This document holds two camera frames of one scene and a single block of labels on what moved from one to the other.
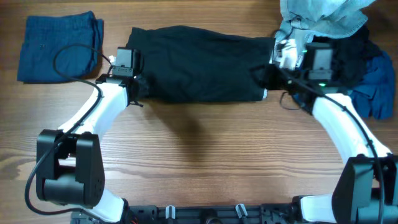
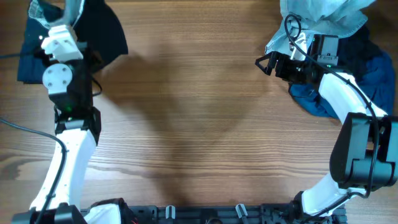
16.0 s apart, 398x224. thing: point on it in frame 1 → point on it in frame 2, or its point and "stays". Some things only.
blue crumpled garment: x=375 y=96 stays
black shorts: x=188 y=64 → x=96 y=27
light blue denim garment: x=302 y=20 stays
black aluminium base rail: x=198 y=214 stays
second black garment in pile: x=350 y=56 stays
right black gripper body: x=272 y=78 → x=280 y=66
